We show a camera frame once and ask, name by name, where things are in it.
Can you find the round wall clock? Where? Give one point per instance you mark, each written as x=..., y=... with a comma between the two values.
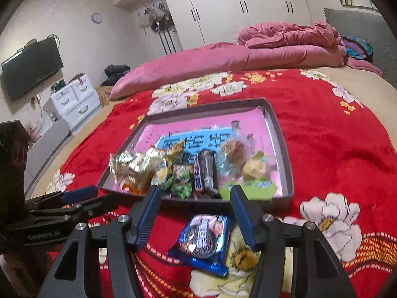
x=97, y=17

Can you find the black wall television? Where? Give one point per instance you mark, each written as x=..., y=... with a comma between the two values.
x=31, y=65

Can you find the light green snack packet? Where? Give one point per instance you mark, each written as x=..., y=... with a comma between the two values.
x=257, y=187

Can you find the blue cookie packet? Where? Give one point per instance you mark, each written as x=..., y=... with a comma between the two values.
x=201, y=236

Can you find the green cartoon snack packet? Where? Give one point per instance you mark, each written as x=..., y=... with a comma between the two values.
x=181, y=183

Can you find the hanging bags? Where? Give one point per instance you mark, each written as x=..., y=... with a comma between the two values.
x=158, y=17

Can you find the grey padded headboard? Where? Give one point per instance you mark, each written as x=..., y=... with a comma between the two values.
x=366, y=28

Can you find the grey shallow box tray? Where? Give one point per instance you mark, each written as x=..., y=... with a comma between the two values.
x=279, y=149

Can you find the pink book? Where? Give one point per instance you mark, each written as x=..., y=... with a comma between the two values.
x=152, y=133

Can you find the pink long pillow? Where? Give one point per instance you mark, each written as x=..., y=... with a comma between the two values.
x=186, y=65

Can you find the clear yellow cake packet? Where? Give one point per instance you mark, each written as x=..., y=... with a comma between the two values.
x=254, y=169

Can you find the dark clothes pile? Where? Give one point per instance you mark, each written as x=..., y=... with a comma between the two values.
x=117, y=74

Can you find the red floral blanket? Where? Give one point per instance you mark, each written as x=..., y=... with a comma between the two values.
x=325, y=149

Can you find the dark chocolate bar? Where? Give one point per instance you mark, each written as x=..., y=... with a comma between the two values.
x=204, y=170

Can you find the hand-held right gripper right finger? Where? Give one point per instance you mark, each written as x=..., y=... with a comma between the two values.
x=245, y=219

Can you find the white wardrobe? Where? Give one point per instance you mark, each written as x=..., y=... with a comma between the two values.
x=217, y=6

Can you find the white drawer cabinet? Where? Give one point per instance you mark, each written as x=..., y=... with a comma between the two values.
x=74, y=99

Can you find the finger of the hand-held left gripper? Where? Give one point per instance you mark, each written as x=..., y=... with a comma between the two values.
x=79, y=194
x=93, y=208

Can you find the clear packet with green label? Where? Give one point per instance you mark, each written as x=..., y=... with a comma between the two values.
x=144, y=164
x=124, y=163

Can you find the orange brown snack packet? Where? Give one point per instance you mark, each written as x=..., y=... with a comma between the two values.
x=133, y=186

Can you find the colourful striped cloth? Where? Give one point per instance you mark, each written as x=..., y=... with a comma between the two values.
x=358, y=48

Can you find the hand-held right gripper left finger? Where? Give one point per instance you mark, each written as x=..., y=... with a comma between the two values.
x=149, y=215

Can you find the clear round pastry packet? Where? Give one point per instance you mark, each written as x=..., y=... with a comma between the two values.
x=234, y=149

